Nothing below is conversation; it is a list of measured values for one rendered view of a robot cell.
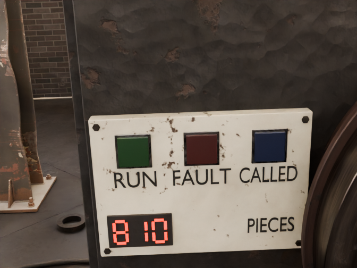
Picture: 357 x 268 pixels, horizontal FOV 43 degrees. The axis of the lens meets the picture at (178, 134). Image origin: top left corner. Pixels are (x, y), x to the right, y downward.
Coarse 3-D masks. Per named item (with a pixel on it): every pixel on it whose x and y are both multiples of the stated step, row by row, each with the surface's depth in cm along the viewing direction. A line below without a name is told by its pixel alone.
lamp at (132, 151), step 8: (120, 144) 52; (128, 144) 52; (136, 144) 52; (144, 144) 52; (120, 152) 52; (128, 152) 52; (136, 152) 52; (144, 152) 52; (120, 160) 52; (128, 160) 52; (136, 160) 52; (144, 160) 53
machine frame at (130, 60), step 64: (64, 0) 57; (128, 0) 50; (192, 0) 50; (256, 0) 50; (320, 0) 50; (128, 64) 52; (192, 64) 52; (256, 64) 52; (320, 64) 52; (320, 128) 55; (128, 256) 59; (192, 256) 59; (256, 256) 60
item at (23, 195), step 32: (0, 0) 275; (0, 32) 281; (0, 64) 287; (0, 96) 293; (32, 96) 325; (0, 128) 299; (32, 128) 331; (0, 160) 306; (32, 160) 338; (0, 192) 313; (32, 192) 329
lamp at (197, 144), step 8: (192, 136) 52; (200, 136) 52; (208, 136) 52; (216, 136) 52; (192, 144) 52; (200, 144) 52; (208, 144) 52; (216, 144) 52; (192, 152) 52; (200, 152) 52; (208, 152) 52; (216, 152) 52; (192, 160) 53; (200, 160) 53; (208, 160) 53; (216, 160) 53
